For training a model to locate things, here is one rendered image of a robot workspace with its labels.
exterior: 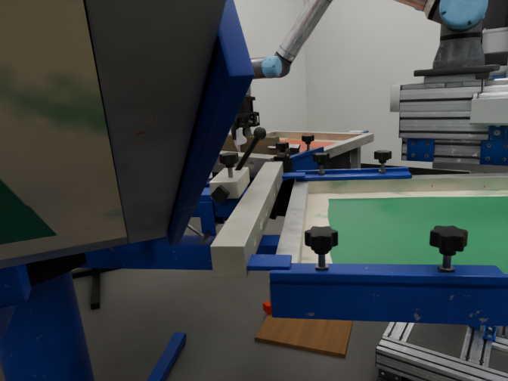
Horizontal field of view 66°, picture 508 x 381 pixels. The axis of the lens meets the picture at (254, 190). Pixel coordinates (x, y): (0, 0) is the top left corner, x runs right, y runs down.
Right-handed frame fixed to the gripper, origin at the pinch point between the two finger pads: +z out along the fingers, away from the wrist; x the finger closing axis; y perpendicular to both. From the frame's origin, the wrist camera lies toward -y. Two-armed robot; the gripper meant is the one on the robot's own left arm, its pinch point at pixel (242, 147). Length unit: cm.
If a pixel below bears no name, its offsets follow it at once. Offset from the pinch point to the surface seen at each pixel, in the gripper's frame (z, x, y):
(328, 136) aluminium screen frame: 4, 56, 7
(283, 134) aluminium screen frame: 4, 56, -20
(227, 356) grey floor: 101, -6, -15
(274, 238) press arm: 8, -52, 54
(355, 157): 17, 75, 13
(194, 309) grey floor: 101, 13, -58
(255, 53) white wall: -57, 260, -200
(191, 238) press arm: 8, -62, 38
